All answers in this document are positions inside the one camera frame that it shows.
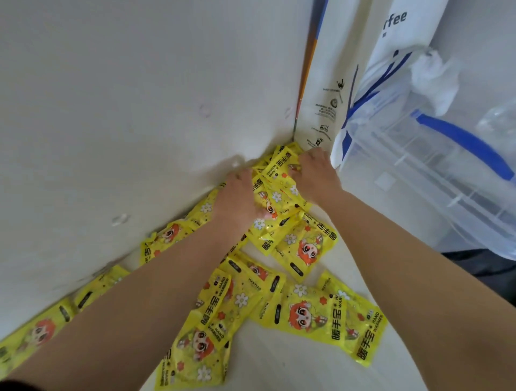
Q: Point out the person's left hand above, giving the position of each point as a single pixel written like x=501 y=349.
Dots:
x=234 y=201

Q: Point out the person's left forearm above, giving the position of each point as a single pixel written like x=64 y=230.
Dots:
x=133 y=306

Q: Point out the person's left fingers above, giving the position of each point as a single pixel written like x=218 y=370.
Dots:
x=244 y=175

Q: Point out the dark cloth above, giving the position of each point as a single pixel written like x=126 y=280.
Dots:
x=487 y=276

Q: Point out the yellow cartoon-print packet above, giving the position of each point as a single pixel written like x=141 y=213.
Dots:
x=277 y=166

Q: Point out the person's right fingers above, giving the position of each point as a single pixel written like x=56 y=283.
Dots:
x=308 y=159

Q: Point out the white printed cardboard carton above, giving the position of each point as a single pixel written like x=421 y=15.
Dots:
x=328 y=72

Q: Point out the person's right hand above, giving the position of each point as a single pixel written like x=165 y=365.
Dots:
x=318 y=179

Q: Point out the person's right forearm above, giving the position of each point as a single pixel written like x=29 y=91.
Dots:
x=419 y=298

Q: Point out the white crumpled tissue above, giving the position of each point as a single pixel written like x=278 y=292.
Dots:
x=437 y=82

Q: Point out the clear plastic bag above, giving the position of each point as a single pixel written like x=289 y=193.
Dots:
x=500 y=125

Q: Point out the white plastic bag blue print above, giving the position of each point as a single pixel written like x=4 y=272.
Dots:
x=397 y=32

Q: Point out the clear plastic storage bin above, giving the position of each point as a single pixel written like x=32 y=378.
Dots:
x=423 y=177

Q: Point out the pile of yellow packets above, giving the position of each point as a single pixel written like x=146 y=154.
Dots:
x=306 y=314

